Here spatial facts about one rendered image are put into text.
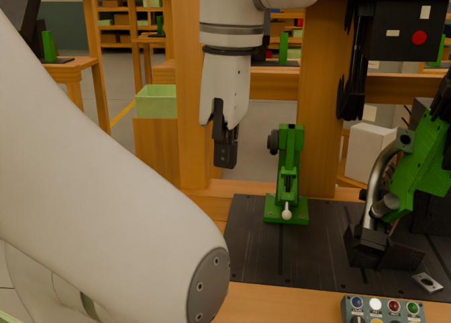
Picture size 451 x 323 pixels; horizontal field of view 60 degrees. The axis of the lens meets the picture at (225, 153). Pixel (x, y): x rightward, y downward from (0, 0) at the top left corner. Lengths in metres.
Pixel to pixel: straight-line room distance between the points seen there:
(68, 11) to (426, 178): 11.37
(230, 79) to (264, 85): 0.81
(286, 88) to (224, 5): 0.83
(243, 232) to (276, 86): 0.49
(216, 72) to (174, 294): 0.29
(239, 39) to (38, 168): 0.32
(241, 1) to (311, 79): 0.74
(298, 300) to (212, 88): 0.56
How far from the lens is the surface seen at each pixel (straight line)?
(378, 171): 1.07
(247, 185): 1.40
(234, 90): 0.50
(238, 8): 0.49
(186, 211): 0.32
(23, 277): 0.42
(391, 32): 1.11
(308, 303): 0.91
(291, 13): 7.76
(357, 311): 0.86
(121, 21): 10.75
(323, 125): 1.25
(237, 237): 1.09
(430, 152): 0.92
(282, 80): 1.30
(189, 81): 1.24
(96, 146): 0.28
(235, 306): 0.89
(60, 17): 12.04
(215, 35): 0.50
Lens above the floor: 1.52
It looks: 23 degrees down
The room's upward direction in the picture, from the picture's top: straight up
